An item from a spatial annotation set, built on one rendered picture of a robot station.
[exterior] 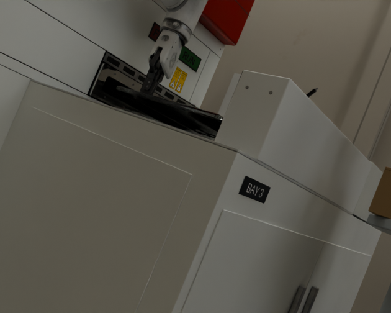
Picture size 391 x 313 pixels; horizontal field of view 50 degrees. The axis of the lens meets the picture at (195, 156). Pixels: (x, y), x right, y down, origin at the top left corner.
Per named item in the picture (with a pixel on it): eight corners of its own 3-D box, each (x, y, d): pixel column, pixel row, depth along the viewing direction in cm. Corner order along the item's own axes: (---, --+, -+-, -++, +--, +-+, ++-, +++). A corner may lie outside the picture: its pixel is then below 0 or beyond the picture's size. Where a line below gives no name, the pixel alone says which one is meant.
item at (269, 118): (211, 143, 72) (242, 68, 72) (319, 201, 115) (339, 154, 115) (256, 159, 66) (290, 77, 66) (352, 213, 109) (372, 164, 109)
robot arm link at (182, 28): (189, 23, 108) (184, 33, 107) (193, 40, 116) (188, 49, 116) (160, 13, 109) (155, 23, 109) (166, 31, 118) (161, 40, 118)
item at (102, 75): (87, 94, 113) (100, 61, 114) (183, 141, 148) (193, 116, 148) (90, 95, 112) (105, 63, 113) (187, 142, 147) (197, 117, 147)
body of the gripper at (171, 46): (184, 28, 107) (166, 66, 105) (188, 48, 117) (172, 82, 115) (157, 20, 109) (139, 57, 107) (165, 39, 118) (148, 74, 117)
